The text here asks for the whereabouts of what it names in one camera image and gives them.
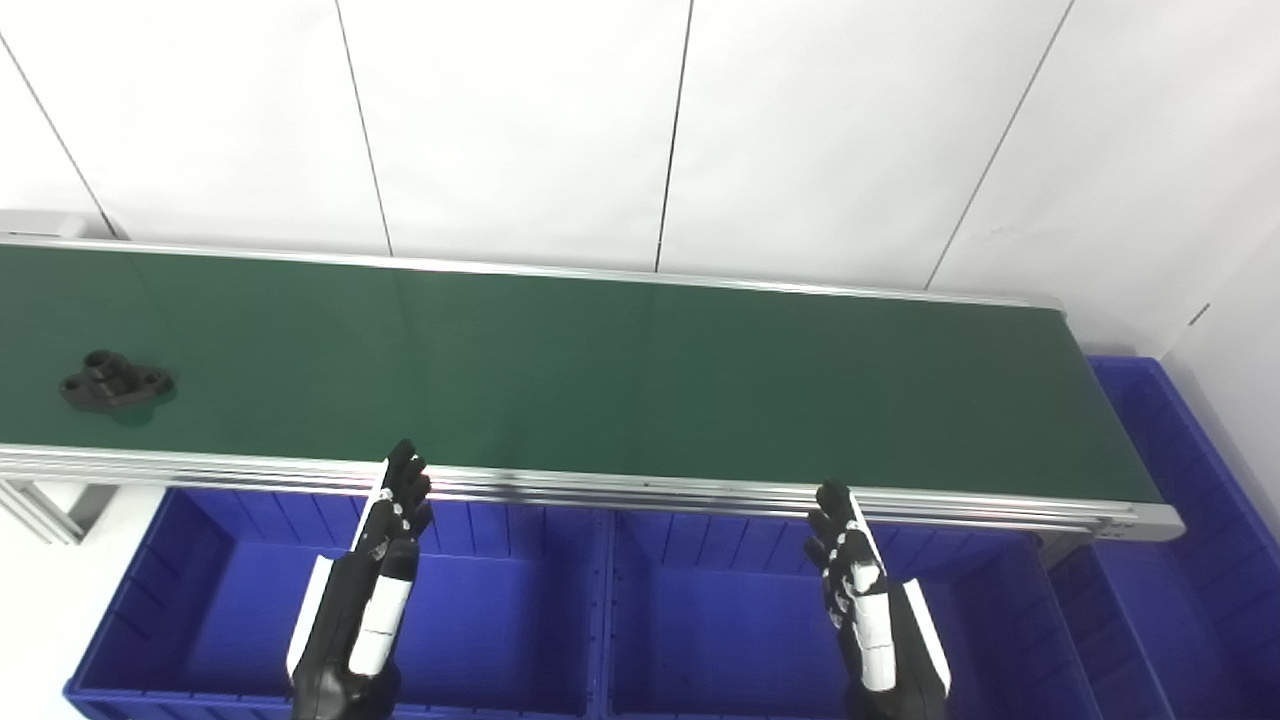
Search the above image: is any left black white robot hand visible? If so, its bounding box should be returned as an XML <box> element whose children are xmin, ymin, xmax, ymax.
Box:
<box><xmin>287</xmin><ymin>440</ymin><xmax>434</xmax><ymax>720</ymax></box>

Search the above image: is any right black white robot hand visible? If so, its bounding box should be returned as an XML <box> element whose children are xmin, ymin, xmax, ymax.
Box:
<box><xmin>805</xmin><ymin>482</ymin><xmax>951</xmax><ymax>720</ymax></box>

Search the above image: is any black flanged mechanical part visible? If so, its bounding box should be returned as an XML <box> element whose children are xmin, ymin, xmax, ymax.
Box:
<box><xmin>60</xmin><ymin>350</ymin><xmax>176</xmax><ymax>414</ymax></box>

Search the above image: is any blue plastic bin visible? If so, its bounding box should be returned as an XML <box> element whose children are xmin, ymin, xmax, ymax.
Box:
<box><xmin>1045</xmin><ymin>355</ymin><xmax>1280</xmax><ymax>720</ymax></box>
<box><xmin>605</xmin><ymin>505</ymin><xmax>1101</xmax><ymax>720</ymax></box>
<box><xmin>65</xmin><ymin>487</ymin><xmax>611</xmax><ymax>720</ymax></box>

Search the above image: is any aluminium conveyor support leg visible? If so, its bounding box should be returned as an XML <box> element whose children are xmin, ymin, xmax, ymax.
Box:
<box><xmin>0</xmin><ymin>478</ymin><xmax>116</xmax><ymax>546</ymax></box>
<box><xmin>1038</xmin><ymin>533</ymin><xmax>1096</xmax><ymax>569</ymax></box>

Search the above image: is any green conveyor belt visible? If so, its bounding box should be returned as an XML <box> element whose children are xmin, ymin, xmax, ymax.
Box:
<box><xmin>0</xmin><ymin>235</ymin><xmax>1186</xmax><ymax>546</ymax></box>
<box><xmin>0</xmin><ymin>245</ymin><xmax>1166</xmax><ymax>504</ymax></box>

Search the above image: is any grey conveyor end housing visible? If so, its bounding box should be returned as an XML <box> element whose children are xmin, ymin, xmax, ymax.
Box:
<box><xmin>0</xmin><ymin>210</ymin><xmax>116</xmax><ymax>241</ymax></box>

